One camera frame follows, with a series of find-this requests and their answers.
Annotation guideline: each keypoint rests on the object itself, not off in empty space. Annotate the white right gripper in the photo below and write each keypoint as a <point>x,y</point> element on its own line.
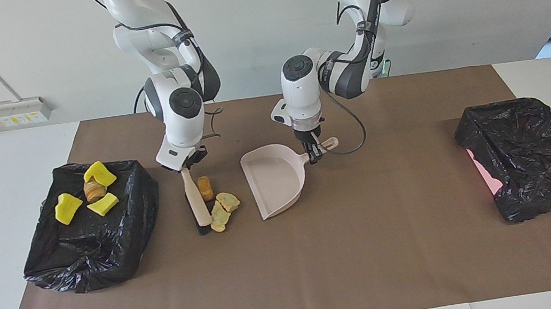
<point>176,156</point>

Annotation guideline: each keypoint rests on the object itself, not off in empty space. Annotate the white wall socket box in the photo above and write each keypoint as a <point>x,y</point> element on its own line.
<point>24,111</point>

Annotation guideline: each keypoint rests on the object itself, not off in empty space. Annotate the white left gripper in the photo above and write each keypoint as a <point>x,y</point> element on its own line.
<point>281,113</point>

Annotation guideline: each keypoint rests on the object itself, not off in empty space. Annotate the pale green trash chunk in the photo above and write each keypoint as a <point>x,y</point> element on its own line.
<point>229,201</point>
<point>219,217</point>

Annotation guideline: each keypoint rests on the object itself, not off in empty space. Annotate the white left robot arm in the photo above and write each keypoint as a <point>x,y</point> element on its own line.
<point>301,86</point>

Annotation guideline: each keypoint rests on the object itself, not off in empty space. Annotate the pink plastic bin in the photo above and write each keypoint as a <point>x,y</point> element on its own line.
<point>484,171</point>

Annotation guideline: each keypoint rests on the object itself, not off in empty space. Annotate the brown trash chunk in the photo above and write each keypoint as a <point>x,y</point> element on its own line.
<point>205,188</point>

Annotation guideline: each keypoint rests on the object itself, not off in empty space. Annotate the brown paper table mat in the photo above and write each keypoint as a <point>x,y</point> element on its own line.
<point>378,269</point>

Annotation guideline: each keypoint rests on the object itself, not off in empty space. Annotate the yellow sponge piece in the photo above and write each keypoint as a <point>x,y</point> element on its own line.
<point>68,208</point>
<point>99,174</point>
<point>102,205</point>

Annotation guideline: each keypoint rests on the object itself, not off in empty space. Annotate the beige plastic dustpan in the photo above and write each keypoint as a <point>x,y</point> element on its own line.
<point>274,181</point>

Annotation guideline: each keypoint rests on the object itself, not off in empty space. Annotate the black plastic trash bag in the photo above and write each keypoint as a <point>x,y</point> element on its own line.
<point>540,155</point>
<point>95,250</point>

